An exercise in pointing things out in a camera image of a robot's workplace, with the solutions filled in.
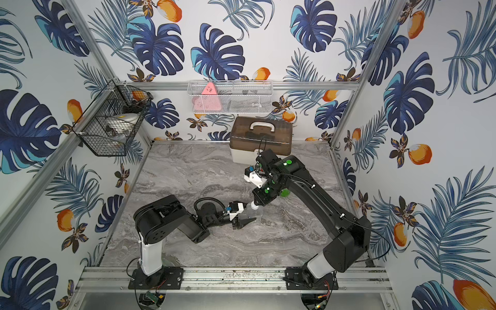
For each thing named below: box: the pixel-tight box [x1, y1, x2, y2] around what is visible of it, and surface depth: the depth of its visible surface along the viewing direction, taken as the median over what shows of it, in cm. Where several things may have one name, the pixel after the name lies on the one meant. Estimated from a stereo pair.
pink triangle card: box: [191, 82, 222, 112], surface depth 92 cm
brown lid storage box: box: [229, 115, 294, 165], surface depth 102 cm
